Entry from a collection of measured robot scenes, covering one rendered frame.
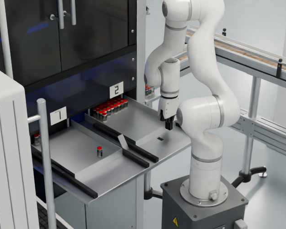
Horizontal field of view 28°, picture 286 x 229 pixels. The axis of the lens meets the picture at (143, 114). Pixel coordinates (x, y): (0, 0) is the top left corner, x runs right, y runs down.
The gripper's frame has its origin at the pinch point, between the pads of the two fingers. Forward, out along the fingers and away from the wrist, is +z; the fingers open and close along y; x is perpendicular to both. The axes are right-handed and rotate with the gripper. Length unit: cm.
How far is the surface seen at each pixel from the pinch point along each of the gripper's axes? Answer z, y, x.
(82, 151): 4.0, 37.9, -15.7
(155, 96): 2.8, -20.8, -28.4
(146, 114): 3.2, -4.7, -18.5
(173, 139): 4.3, 2.6, 5.3
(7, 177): -34, 100, 28
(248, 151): 58, -88, -13
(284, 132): 36, -88, 9
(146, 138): 2.3, 13.0, -1.6
